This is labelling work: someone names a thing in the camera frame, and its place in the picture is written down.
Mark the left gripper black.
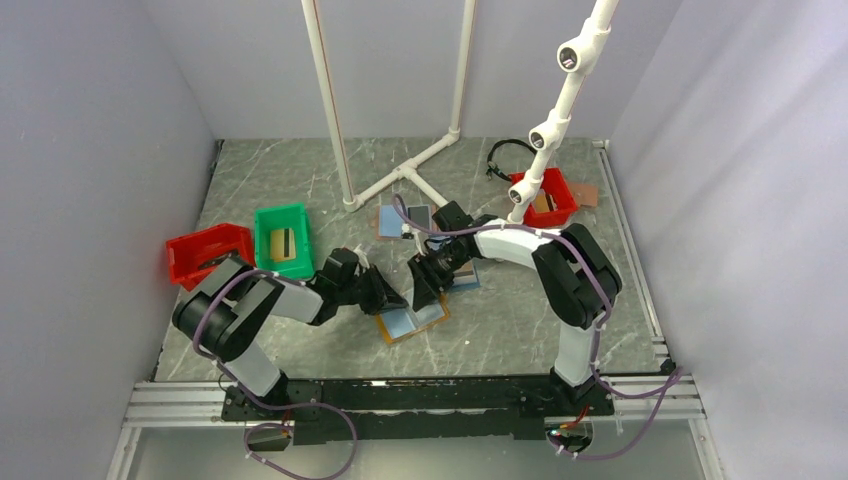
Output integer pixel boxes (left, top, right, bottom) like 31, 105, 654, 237
337, 264, 407, 316

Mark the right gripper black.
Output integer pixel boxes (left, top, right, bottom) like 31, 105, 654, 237
408, 243, 473, 312

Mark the orange card holder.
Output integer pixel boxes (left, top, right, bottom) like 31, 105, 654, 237
375, 295, 450, 345

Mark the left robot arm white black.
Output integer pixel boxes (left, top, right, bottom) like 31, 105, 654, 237
171, 248, 408, 420

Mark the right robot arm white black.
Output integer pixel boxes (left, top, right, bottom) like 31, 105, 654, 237
407, 202, 623, 415

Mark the blue open card holder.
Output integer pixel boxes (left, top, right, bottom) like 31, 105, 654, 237
450, 260, 480, 291

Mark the beige card in green bin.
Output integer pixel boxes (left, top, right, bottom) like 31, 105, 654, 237
269, 228, 297, 262

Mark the brown flat card holder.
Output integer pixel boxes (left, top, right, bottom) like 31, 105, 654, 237
569, 183, 599, 208

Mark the green plastic bin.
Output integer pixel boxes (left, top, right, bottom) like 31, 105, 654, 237
254, 203, 315, 280

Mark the right red plastic bin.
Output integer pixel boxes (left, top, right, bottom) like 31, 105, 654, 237
521, 168, 578, 228

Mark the red plastic bin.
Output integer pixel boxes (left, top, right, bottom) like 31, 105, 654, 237
164, 223, 256, 291
521, 168, 578, 228

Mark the left red plastic bin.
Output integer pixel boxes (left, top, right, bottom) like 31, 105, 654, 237
164, 223, 256, 291

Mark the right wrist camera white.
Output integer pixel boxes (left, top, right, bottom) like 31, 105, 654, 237
401, 223, 420, 241

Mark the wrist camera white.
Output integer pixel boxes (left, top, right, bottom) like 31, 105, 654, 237
401, 223, 420, 241
353, 244, 371, 270

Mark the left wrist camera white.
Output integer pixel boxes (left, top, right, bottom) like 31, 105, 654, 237
353, 244, 371, 270

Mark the white pvc pipe frame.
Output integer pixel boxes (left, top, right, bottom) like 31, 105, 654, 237
301, 0, 477, 212

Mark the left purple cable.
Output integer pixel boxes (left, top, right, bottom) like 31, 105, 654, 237
192, 268, 361, 480

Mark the black cable loop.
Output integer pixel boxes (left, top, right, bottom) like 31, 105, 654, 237
486, 139, 538, 183

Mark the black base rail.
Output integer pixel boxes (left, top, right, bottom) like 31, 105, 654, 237
221, 374, 614, 446

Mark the white pvc camera mast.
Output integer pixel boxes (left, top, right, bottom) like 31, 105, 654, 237
507, 0, 619, 224

